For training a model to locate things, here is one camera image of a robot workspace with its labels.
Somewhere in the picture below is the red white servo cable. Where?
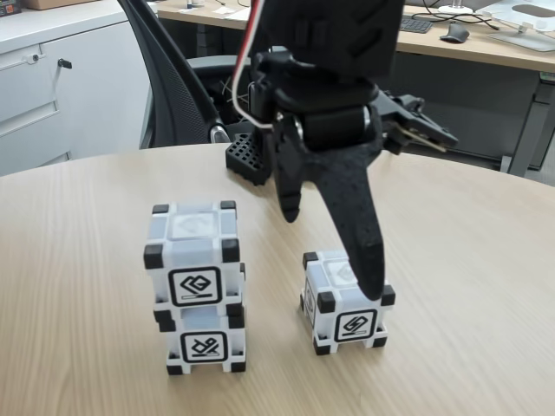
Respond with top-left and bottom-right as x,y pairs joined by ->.
231,0 -> 278,130

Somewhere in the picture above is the black mesh office chair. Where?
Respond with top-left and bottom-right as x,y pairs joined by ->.
115,0 -> 261,151

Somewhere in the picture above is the black keyboard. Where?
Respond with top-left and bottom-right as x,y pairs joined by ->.
401,16 -> 434,34

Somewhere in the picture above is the silver laptop stand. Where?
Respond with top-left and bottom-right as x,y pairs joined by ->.
475,3 -> 555,52

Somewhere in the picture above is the brown cardboard box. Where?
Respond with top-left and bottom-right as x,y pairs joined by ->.
24,0 -> 90,11

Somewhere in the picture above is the white drawer cabinet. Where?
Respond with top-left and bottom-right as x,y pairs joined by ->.
0,8 -> 153,178

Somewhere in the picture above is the white paper sheet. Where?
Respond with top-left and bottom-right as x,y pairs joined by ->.
175,0 -> 246,22

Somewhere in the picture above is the grey computer mouse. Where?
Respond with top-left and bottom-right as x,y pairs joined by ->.
439,21 -> 472,44

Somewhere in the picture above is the wooden office desk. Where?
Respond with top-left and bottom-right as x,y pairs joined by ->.
156,0 -> 555,179

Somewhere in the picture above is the white cube, looped symbol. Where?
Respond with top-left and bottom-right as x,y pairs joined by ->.
153,302 -> 249,377

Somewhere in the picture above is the white round lamp base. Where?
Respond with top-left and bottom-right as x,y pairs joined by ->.
436,0 -> 477,15

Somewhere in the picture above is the black perforated block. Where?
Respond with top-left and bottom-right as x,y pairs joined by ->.
224,132 -> 273,188

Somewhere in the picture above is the white cube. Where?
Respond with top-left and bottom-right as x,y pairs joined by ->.
153,302 -> 249,377
298,247 -> 398,357
143,199 -> 248,317

